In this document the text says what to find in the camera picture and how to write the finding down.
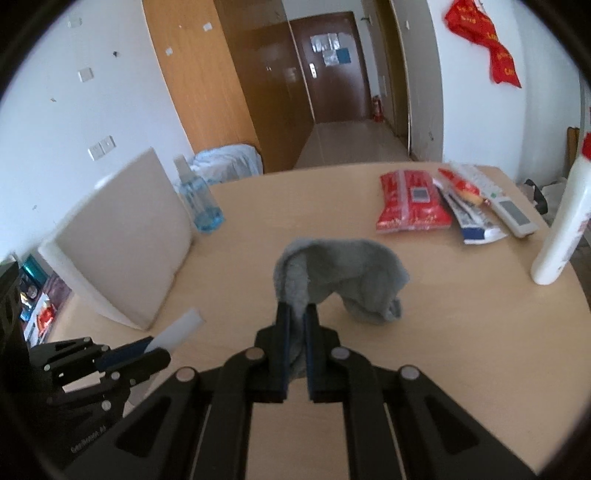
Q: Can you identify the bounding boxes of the red wet wipes pack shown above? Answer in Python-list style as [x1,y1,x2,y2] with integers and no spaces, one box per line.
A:
[376,169,452,233]

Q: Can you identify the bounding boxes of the red fire extinguisher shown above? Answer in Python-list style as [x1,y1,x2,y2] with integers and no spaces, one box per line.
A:
[372,95,384,123]

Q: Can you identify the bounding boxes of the blue spray bottle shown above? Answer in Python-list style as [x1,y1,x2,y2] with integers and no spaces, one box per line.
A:
[174,156,224,234]

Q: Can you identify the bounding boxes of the red snack sachet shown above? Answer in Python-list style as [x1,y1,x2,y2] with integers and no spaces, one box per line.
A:
[438,168,485,206]

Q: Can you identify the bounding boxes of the white lotion pump bottle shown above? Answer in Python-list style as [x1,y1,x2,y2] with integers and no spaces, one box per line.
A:
[530,133,591,286]

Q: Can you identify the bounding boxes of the red orange snack packet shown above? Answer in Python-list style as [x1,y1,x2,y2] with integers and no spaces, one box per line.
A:
[36,304,56,335]

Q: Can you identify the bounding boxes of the grey cloth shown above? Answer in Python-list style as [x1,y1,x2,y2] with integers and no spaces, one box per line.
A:
[273,238,410,380]

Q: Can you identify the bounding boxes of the white remote control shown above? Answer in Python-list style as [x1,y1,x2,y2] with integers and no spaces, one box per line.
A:
[450,163,539,239]

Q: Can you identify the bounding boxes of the white foam strip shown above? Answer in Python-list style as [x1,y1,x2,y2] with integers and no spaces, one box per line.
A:
[128,308,204,407]

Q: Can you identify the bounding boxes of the red hanging bags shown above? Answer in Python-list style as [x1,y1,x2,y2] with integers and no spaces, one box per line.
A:
[444,0,522,89]

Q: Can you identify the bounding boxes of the dark brown entrance door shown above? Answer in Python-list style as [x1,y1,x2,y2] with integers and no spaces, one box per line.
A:
[290,11,372,124]

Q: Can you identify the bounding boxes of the light blue covered bundle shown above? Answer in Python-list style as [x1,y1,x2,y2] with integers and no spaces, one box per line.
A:
[188,144,263,185]

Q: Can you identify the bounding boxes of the wooden wardrobe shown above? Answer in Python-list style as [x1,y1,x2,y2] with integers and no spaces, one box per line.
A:
[142,0,314,173]

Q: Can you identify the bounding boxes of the white styrofoam box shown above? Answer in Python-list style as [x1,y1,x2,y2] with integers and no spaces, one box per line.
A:
[38,149,193,330]

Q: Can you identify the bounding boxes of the blue white toothpaste tube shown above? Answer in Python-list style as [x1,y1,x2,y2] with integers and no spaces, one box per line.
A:
[435,180,507,245]

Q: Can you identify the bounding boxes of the white wall socket plate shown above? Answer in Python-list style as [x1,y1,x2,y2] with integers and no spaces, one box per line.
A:
[87,136,116,161]

